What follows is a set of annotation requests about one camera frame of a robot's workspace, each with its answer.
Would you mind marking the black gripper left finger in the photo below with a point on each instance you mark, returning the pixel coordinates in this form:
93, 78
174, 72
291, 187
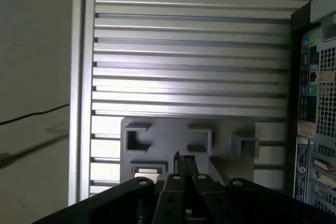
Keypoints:
172, 197

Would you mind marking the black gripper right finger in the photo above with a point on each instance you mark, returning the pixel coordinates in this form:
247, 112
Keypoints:
210, 203

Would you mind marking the CPU with silver heat spreader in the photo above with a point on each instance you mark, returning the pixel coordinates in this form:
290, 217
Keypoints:
145, 173

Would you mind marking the grey parts rack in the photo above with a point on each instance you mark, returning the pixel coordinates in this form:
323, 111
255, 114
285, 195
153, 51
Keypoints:
168, 134

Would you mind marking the white barcode label sticker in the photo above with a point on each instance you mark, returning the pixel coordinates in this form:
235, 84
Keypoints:
302, 169

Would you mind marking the orange label sticker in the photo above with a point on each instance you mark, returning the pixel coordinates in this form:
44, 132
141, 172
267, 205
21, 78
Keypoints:
306, 129

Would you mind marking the open PC case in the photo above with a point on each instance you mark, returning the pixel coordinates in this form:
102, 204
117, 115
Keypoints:
325, 140

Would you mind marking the rear port panel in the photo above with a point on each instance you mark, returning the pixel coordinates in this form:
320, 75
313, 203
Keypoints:
309, 90

